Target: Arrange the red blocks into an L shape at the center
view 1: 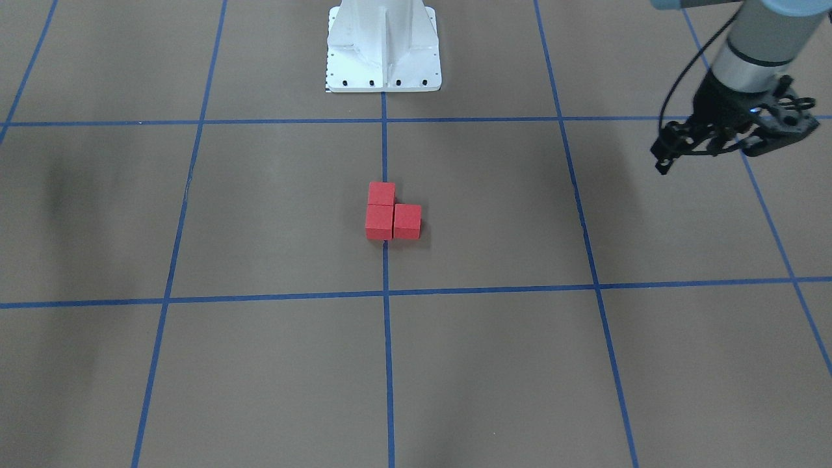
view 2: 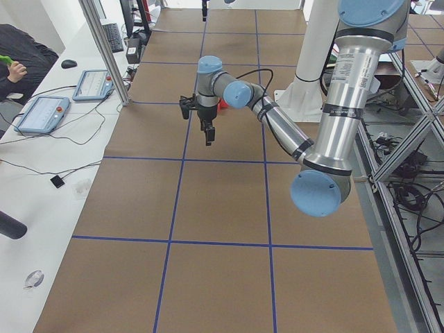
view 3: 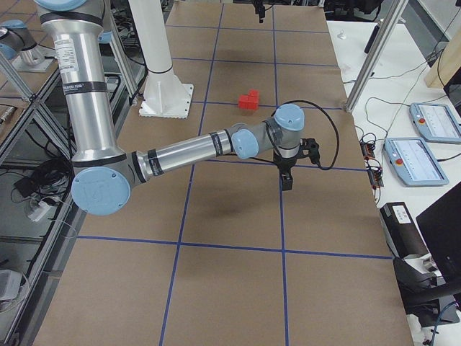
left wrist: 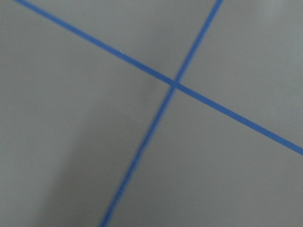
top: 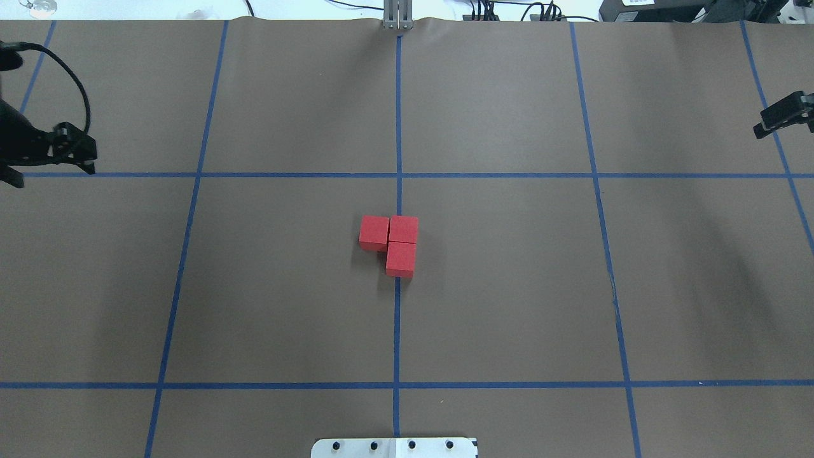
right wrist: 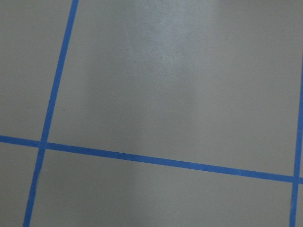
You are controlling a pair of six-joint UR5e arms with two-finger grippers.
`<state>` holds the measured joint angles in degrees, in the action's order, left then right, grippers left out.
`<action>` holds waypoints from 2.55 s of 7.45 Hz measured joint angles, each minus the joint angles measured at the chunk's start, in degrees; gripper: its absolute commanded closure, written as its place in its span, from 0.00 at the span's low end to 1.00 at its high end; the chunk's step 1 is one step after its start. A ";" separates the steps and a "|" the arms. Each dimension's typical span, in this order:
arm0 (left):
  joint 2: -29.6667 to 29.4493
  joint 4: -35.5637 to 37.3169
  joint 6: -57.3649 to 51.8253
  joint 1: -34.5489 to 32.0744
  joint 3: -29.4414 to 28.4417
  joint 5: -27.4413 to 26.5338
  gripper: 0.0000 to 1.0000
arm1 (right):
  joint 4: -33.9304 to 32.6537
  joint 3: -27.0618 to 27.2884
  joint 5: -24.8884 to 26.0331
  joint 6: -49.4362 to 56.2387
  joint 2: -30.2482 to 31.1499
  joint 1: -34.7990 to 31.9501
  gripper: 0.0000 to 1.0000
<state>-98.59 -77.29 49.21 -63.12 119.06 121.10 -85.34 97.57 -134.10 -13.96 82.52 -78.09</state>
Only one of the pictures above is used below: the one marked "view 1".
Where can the red block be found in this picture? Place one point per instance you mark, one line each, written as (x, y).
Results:
(379, 222)
(381, 193)
(407, 221)

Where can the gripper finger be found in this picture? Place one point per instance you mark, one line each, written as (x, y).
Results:
(677, 139)

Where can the white pedestal column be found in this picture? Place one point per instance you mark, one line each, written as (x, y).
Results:
(383, 46)

